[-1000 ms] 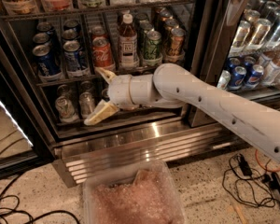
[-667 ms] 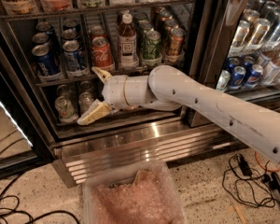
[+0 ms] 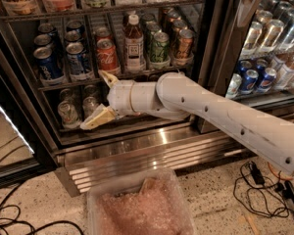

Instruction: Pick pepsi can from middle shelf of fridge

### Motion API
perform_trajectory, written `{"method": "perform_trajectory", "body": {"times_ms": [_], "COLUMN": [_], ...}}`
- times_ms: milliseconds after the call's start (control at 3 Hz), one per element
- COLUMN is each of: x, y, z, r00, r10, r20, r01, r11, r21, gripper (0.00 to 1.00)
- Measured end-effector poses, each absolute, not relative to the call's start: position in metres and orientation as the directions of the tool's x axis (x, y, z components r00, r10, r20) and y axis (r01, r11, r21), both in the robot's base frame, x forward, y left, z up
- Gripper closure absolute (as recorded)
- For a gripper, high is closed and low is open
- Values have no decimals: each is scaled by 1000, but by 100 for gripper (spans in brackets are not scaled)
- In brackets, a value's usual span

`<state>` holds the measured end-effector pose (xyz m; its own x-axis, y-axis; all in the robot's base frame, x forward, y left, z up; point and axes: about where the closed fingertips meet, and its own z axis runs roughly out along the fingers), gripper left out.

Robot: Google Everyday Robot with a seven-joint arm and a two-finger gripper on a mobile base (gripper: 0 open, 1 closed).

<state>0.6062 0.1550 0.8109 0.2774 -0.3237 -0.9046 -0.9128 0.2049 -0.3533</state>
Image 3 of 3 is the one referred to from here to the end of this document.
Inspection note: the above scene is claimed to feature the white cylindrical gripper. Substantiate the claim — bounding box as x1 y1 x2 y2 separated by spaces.
80 70 134 130

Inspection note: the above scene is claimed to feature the blue pepsi can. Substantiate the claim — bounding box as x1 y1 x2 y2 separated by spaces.
66 42 94 81
33 47 64 85

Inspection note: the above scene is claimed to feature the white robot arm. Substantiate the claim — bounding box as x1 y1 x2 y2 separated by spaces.
80 70 294 179

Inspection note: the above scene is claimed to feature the silver can bottom shelf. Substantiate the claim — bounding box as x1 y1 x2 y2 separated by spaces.
82 96 99 118

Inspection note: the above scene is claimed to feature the red coca-cola can front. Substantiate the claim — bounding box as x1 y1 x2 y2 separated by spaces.
96 39 121 74

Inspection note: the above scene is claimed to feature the silver green can bottom left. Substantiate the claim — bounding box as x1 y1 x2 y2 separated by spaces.
58 101 81 129

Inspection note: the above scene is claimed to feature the green soda can front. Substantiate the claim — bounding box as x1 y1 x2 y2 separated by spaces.
149 32 170 69

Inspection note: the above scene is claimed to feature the stainless steel fridge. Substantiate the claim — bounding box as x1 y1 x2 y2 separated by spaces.
0 0 294 198

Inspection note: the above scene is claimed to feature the orange-brown soda can front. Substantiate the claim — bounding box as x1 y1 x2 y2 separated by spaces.
172 29 194 66

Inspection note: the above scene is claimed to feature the silver can behind glass left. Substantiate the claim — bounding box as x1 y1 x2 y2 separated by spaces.
225 73 242 99

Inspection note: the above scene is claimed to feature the pepsi can behind glass middle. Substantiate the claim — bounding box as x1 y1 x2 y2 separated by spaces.
240 70 259 94

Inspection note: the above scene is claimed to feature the pepsi can behind glass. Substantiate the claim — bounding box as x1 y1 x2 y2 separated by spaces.
240 70 259 94
256 68 276 92

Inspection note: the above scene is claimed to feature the glass fridge door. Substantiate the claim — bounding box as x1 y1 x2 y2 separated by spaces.
196 0 294 123

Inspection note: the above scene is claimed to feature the pepsi can behind glass right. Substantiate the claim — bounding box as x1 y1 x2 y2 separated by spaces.
256 68 276 92

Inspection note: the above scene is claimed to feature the brown tea bottle white cap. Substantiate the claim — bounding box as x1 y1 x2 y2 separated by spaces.
123 14 144 72

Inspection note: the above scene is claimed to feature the clear plastic bin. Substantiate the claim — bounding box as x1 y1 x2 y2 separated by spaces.
87 168 196 235

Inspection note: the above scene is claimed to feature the black cable floor left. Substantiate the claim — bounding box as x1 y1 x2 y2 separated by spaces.
0 183 84 235

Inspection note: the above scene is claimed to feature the black power adapter cable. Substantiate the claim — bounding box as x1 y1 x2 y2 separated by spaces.
232 161 290 219

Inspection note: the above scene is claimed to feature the orange cable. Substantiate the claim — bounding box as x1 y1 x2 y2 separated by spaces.
268 162 294 182

